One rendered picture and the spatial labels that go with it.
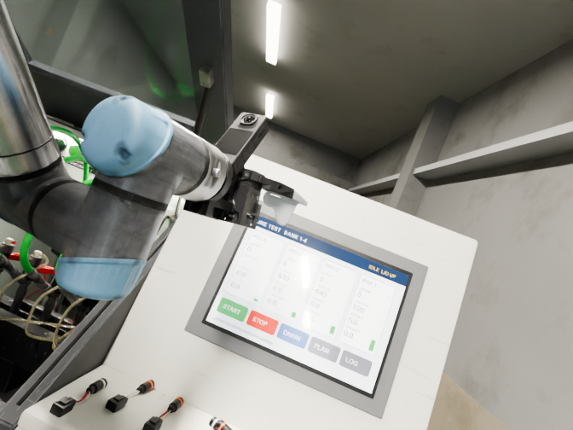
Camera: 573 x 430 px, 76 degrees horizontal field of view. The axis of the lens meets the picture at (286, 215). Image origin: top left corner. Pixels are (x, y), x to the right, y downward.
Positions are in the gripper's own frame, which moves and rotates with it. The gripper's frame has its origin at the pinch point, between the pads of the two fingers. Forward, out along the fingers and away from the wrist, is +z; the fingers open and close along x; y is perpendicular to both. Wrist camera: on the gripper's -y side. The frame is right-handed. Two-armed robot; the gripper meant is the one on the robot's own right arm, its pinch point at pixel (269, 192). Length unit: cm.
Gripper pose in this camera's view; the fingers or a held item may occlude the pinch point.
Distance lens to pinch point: 65.4
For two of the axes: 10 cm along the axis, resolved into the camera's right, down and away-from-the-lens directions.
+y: -2.5, 9.6, -0.7
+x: 9.0, 2.1, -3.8
